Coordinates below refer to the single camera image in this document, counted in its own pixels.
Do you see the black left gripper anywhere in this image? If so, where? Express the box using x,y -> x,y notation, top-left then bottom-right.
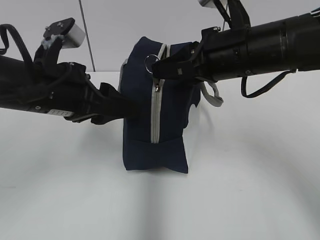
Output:
32,62 -> 141,125

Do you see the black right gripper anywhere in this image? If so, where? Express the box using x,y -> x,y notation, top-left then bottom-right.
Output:
151,21 -> 283,82

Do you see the metal zipper pull ring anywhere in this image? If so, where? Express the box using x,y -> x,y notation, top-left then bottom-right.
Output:
144,54 -> 161,75

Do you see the navy blue lunch bag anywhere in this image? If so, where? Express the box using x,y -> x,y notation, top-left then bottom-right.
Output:
118,36 -> 224,174

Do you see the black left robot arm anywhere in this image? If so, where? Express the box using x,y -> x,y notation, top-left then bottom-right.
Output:
0,56 -> 140,125

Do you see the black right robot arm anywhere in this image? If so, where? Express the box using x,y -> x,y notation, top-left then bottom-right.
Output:
151,13 -> 320,83

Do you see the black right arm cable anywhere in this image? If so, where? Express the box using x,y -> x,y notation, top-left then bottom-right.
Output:
214,0 -> 297,99

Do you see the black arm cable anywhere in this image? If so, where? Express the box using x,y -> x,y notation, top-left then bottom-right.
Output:
0,23 -> 36,66
214,0 -> 297,99

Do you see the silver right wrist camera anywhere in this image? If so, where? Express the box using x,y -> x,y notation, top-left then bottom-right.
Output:
198,0 -> 228,9

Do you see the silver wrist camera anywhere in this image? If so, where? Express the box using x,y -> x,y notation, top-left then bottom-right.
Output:
198,0 -> 228,9
41,17 -> 86,50

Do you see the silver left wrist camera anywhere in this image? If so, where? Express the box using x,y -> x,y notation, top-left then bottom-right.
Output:
41,17 -> 86,50

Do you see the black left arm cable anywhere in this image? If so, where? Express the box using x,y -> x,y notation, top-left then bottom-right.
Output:
0,23 -> 36,66

